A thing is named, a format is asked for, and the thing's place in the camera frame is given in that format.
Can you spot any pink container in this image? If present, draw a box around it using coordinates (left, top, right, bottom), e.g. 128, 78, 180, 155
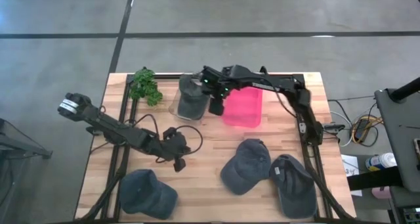
371, 185, 393, 200

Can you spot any black aluminium table frame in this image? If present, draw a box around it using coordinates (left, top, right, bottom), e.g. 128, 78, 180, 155
74, 72, 358, 223

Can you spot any black electronics box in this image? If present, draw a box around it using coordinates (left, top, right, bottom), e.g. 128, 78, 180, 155
400, 206, 420, 224

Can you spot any dark blue cap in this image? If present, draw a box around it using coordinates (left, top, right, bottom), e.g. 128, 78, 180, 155
118, 169, 179, 221

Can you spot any olive green cap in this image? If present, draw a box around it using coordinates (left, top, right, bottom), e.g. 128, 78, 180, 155
177, 74, 211, 120

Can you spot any black pole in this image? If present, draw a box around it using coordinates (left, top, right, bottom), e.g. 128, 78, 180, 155
389, 76, 420, 102

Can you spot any pink plastic bin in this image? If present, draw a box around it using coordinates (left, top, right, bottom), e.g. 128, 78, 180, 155
221, 87, 264, 129

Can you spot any white paper sheet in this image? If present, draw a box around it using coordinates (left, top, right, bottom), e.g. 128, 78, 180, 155
341, 154, 364, 198

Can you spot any grey equipment cart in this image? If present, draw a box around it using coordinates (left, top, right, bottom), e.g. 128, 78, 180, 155
374, 87, 420, 194

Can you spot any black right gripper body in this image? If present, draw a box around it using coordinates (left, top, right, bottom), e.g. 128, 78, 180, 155
199, 65, 237, 100

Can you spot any black switch box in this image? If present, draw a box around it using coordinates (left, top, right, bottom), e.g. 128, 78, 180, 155
323, 123, 346, 135
85, 125, 110, 136

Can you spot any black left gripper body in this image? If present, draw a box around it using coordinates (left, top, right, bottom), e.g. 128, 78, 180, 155
149, 127, 193, 162

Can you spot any black floor cable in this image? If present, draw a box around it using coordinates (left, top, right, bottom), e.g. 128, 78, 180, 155
327, 95, 377, 102

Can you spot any white canister blue label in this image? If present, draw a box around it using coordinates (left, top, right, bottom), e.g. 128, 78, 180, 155
365, 152, 398, 172

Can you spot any green potted plant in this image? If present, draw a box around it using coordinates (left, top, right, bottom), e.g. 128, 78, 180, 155
128, 67, 164, 107

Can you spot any black left camera cable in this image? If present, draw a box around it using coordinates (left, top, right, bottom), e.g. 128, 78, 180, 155
123, 114, 203, 164

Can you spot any black flat bar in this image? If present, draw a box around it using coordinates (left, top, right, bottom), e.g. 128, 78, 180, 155
346, 166, 404, 191

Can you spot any dark grey cap white label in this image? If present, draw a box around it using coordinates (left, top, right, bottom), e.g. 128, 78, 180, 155
268, 154, 318, 219

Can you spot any black wire frame cart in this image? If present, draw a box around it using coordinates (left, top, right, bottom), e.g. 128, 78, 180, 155
0, 118, 53, 224

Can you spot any black power adapter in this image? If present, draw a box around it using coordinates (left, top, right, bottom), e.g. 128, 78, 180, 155
356, 118, 371, 139

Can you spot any clear plastic bin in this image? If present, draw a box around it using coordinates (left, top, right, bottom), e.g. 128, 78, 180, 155
168, 73, 214, 122

